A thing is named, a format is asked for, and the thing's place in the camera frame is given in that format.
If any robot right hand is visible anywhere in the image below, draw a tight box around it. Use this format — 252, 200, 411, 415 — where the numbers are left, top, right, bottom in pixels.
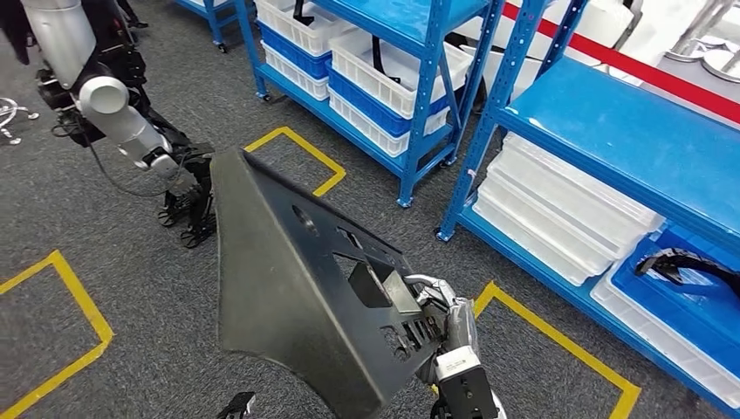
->
404, 273, 482, 359

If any neighbouring humanoid's right hand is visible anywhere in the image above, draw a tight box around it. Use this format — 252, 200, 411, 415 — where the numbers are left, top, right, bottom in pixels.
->
170, 144, 216, 201

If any black plastic trim panel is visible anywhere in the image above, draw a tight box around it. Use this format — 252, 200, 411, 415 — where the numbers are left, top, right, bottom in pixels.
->
209, 146, 451, 419

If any black curved trim part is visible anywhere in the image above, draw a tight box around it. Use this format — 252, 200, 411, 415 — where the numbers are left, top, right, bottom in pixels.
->
371, 35, 403, 86
291, 0, 318, 27
634, 247, 740, 300

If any yellow floor tape square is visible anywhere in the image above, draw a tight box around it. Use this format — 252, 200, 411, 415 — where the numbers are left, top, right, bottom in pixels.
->
472, 281, 641, 419

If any neighbouring black humanoid robot body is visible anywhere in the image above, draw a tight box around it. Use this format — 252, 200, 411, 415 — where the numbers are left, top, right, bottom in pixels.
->
0, 0, 218, 250

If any white plastic crate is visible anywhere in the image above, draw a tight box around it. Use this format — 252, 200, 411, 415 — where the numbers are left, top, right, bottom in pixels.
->
328, 29, 476, 120
327, 86, 452, 159
261, 43, 332, 102
589, 263, 740, 410
254, 0, 351, 58

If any chrome stool base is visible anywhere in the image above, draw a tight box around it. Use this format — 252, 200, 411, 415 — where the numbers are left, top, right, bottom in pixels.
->
0, 97, 40, 146

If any blue metal rack with crates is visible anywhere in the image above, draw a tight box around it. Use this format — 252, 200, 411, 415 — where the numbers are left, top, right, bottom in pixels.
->
234, 0, 492, 210

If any black robot left foot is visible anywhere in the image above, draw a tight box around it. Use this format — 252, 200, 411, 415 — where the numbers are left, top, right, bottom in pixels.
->
216, 392, 257, 419

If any blue metal rack flat board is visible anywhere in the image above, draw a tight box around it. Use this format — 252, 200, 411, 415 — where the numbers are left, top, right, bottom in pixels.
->
435, 0, 740, 416

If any red barrier belt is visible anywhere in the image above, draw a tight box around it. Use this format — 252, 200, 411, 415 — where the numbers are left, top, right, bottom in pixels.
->
501, 1, 740, 126

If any white car body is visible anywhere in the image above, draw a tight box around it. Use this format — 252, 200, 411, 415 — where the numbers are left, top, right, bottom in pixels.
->
450, 0, 637, 111

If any chrome stanchion base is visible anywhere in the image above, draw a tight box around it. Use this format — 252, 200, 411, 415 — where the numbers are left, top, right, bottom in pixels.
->
700, 47, 740, 83
663, 34, 723, 73

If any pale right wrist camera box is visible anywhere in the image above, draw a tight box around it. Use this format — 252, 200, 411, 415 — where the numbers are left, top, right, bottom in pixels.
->
433, 347, 499, 419

